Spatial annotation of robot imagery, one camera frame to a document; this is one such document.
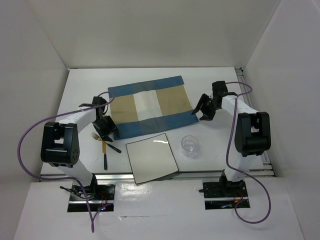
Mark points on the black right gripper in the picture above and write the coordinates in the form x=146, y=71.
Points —
x=208, y=115

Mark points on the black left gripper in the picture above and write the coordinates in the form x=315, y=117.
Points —
x=111, y=128

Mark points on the clear plastic cup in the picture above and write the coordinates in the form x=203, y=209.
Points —
x=190, y=146

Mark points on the blue beige striped placemat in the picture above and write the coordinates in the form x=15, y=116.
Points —
x=150, y=107

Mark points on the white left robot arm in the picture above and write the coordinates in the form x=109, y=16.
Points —
x=60, y=141

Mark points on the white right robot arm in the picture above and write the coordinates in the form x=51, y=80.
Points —
x=250, y=134

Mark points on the white square plate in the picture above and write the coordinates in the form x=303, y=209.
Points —
x=151, y=159

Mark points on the gold knife green handle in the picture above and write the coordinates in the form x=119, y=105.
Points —
x=104, y=155

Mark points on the gold fork green handle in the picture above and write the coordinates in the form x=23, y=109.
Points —
x=98, y=138

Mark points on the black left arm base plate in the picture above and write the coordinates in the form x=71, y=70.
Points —
x=103, y=200

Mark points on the aluminium front rail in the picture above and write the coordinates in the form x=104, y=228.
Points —
x=185, y=175

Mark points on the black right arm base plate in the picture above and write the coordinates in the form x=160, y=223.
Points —
x=217, y=199

